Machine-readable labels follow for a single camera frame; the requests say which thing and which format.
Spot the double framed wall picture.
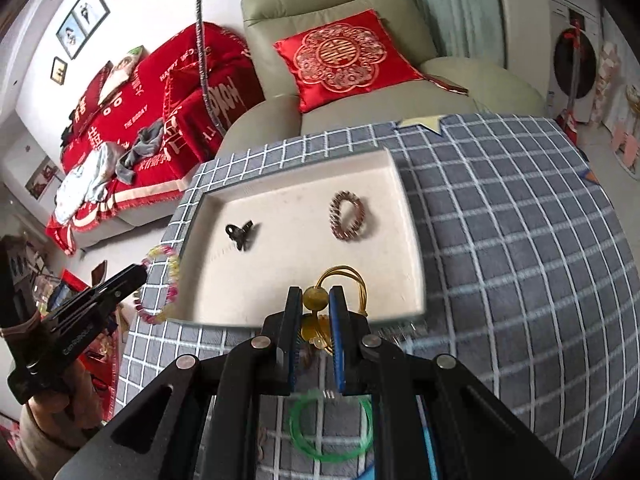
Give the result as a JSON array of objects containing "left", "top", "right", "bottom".
[{"left": 56, "top": 0, "right": 110, "bottom": 60}]

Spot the small framed wall picture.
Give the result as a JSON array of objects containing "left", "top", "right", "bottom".
[{"left": 50, "top": 56, "right": 67, "bottom": 86}]

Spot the grey crumpled clothing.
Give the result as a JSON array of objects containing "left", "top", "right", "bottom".
[{"left": 115, "top": 118, "right": 164, "bottom": 185}]

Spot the white crumpled clothing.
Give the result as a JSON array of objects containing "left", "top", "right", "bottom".
[{"left": 53, "top": 142, "right": 122, "bottom": 224}]

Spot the grey checked tablecloth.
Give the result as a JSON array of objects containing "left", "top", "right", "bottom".
[{"left": 113, "top": 112, "right": 634, "bottom": 480}]

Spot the gold wire coin bracelet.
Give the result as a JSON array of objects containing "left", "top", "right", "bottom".
[{"left": 299, "top": 264, "right": 370, "bottom": 356}]

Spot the green translucent plastic bangle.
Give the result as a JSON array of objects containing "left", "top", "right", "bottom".
[{"left": 288, "top": 390, "right": 373, "bottom": 464}]

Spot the grey jewelry tray beige lining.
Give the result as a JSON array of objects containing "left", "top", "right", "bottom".
[{"left": 171, "top": 148, "right": 426, "bottom": 327}]

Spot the grey braided hanging cable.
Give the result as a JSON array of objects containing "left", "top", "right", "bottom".
[{"left": 195, "top": 0, "right": 225, "bottom": 134}]

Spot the red embroidered cushion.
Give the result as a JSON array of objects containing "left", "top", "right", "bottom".
[{"left": 273, "top": 10, "right": 424, "bottom": 114}]

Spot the light blue curtain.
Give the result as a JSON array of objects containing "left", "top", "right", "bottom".
[{"left": 413, "top": 0, "right": 506, "bottom": 67}]

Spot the dark red beaded bracelet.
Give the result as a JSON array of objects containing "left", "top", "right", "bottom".
[{"left": 327, "top": 190, "right": 367, "bottom": 242}]

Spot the red blanket covered sofa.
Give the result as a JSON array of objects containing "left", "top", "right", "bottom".
[{"left": 46, "top": 23, "right": 264, "bottom": 255}]

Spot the white washing machine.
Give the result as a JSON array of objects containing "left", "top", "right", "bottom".
[{"left": 547, "top": 0, "right": 601, "bottom": 124}]

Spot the pink yellow beaded bracelet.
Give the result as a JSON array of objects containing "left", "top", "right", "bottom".
[{"left": 132, "top": 245, "right": 181, "bottom": 325}]

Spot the green leather armchair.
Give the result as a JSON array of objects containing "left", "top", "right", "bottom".
[{"left": 218, "top": 0, "right": 544, "bottom": 155}]

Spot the person's left hand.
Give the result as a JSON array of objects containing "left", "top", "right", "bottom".
[{"left": 16, "top": 361, "right": 102, "bottom": 477}]

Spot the black bow hair clip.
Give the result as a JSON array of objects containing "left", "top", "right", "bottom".
[{"left": 224, "top": 220, "right": 254, "bottom": 252}]

